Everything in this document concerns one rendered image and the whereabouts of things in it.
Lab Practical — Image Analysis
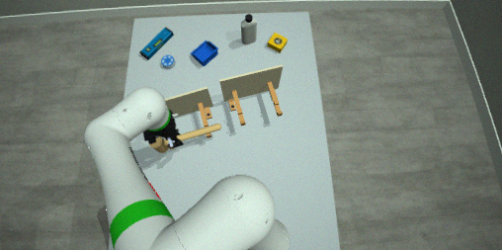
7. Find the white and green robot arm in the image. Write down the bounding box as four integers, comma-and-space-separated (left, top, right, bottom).
84, 87, 290, 250

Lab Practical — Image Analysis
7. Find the tan wooden mallet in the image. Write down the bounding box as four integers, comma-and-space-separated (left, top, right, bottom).
149, 124, 221, 153

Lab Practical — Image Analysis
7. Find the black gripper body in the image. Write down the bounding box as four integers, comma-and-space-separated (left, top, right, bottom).
161, 123, 176, 140

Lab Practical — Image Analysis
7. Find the blue spirit level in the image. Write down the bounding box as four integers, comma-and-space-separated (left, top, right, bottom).
140, 27, 174, 60

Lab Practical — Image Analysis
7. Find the blue plastic bin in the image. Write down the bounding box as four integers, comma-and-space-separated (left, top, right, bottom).
191, 41, 218, 66

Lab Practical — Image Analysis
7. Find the grey bottle with black cap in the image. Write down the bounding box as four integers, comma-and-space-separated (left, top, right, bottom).
241, 14, 257, 44

